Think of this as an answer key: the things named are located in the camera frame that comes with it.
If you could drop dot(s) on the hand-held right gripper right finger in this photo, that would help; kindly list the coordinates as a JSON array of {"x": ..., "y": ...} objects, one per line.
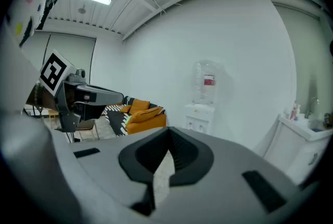
[{"x": 229, "y": 165}]

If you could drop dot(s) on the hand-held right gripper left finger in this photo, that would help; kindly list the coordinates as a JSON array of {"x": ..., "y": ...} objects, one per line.
[{"x": 104, "y": 163}]

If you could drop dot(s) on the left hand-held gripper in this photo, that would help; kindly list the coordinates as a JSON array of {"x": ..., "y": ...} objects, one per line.
[{"x": 52, "y": 72}]

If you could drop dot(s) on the person's left forearm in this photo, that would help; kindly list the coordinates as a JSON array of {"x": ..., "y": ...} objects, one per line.
[{"x": 49, "y": 100}]

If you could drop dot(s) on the white sink cabinet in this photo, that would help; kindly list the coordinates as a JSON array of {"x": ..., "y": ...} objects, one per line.
[{"x": 291, "y": 145}]

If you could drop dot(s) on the clear water bottle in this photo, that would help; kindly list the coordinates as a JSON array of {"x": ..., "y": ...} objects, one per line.
[{"x": 206, "y": 80}]

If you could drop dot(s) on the person's left hand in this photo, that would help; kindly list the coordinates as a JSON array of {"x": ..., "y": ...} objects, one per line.
[{"x": 69, "y": 97}]

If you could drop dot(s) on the small orange cushion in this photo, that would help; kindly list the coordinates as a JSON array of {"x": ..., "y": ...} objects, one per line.
[{"x": 125, "y": 109}]

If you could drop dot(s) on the green cloth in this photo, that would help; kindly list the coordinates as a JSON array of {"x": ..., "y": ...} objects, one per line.
[{"x": 128, "y": 120}]

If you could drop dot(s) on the square orange cushion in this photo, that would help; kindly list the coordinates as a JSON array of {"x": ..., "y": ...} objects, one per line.
[{"x": 140, "y": 106}]

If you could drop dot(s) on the long orange cushion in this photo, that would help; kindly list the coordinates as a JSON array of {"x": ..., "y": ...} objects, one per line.
[{"x": 145, "y": 115}]

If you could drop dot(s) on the grey window blind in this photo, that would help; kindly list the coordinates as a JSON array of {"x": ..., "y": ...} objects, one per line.
[{"x": 70, "y": 56}]

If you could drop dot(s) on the pink bottle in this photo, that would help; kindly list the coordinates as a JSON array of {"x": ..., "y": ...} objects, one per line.
[{"x": 293, "y": 112}]

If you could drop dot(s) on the white pump bottle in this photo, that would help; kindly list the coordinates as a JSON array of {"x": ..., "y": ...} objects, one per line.
[{"x": 298, "y": 113}]

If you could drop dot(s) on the round ceiling fixture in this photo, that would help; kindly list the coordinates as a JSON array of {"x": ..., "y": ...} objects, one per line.
[{"x": 82, "y": 10}]

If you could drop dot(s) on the metal faucet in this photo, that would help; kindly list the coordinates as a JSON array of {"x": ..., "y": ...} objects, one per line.
[{"x": 312, "y": 106}]

